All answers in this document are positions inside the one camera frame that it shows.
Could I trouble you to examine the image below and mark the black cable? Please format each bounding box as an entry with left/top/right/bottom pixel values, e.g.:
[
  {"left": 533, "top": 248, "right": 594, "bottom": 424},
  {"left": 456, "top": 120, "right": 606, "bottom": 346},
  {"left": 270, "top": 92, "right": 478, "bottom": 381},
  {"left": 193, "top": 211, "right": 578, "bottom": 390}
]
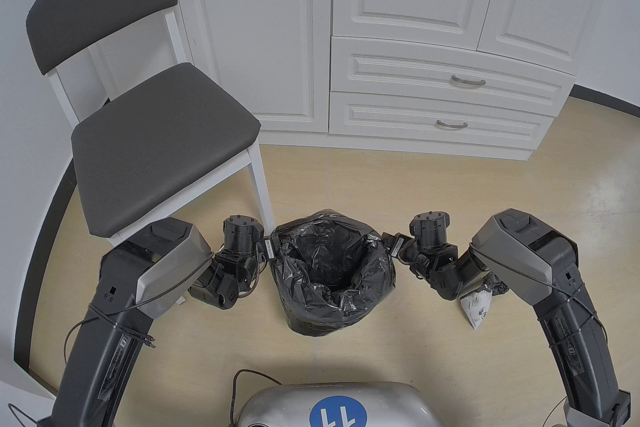
[{"left": 229, "top": 369, "right": 283, "bottom": 427}]

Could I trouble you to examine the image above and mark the black plastic bag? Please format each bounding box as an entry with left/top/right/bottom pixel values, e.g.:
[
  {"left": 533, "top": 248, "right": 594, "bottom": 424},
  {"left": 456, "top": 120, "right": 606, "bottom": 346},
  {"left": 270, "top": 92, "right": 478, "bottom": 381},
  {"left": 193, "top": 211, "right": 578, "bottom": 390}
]
[{"left": 269, "top": 210, "right": 397, "bottom": 337}]

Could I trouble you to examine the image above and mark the white printed wrapper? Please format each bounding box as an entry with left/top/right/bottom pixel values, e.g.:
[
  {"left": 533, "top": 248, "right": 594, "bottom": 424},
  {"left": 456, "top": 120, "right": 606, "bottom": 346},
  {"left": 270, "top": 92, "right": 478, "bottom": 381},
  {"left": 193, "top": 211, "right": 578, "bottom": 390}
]
[{"left": 459, "top": 272, "right": 511, "bottom": 332}]

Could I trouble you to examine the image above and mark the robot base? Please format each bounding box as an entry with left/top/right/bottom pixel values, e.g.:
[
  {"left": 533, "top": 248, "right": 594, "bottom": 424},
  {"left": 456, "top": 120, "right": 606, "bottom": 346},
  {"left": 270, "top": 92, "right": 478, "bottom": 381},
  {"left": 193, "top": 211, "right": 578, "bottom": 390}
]
[{"left": 242, "top": 382, "right": 443, "bottom": 427}]

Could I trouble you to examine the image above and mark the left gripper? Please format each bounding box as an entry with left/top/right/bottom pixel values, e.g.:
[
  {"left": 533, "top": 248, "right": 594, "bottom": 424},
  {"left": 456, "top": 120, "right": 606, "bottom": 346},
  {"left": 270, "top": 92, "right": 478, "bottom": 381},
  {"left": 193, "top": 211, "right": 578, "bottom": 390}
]
[{"left": 251, "top": 237, "right": 276, "bottom": 266}]

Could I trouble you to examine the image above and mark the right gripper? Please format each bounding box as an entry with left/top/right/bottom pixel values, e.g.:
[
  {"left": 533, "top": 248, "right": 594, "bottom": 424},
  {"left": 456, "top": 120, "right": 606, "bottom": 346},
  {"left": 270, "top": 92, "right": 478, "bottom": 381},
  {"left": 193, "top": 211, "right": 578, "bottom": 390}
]
[{"left": 390, "top": 236, "right": 416, "bottom": 266}]

